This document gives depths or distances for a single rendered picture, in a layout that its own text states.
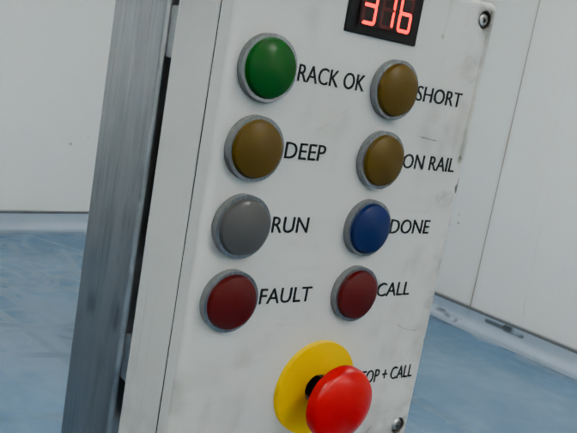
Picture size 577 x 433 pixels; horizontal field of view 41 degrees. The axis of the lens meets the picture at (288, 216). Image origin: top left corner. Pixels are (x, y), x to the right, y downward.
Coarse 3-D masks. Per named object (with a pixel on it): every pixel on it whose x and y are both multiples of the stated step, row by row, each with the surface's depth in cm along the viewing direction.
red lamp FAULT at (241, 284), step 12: (240, 276) 36; (216, 288) 35; (228, 288) 35; (240, 288) 35; (252, 288) 36; (216, 300) 35; (228, 300) 35; (240, 300) 36; (252, 300) 36; (216, 312) 35; (228, 312) 35; (240, 312) 36; (216, 324) 35; (228, 324) 36; (240, 324) 36
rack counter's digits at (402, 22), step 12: (372, 0) 36; (384, 0) 37; (396, 0) 37; (408, 0) 38; (360, 12) 36; (372, 12) 37; (384, 12) 37; (396, 12) 38; (408, 12) 38; (360, 24) 36; (372, 24) 37; (384, 24) 37; (396, 24) 38; (408, 24) 38
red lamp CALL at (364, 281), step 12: (360, 276) 40; (372, 276) 41; (348, 288) 40; (360, 288) 40; (372, 288) 41; (348, 300) 40; (360, 300) 40; (372, 300) 41; (348, 312) 40; (360, 312) 41
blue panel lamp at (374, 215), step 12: (372, 204) 40; (360, 216) 39; (372, 216) 39; (384, 216) 40; (360, 228) 39; (372, 228) 40; (384, 228) 40; (360, 240) 39; (372, 240) 40; (384, 240) 40; (360, 252) 40; (372, 252) 40
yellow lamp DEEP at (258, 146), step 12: (252, 120) 34; (264, 120) 34; (240, 132) 33; (252, 132) 34; (264, 132) 34; (276, 132) 34; (240, 144) 33; (252, 144) 34; (264, 144) 34; (276, 144) 34; (240, 156) 34; (252, 156) 34; (264, 156) 34; (276, 156) 35; (240, 168) 34; (252, 168) 34; (264, 168) 34
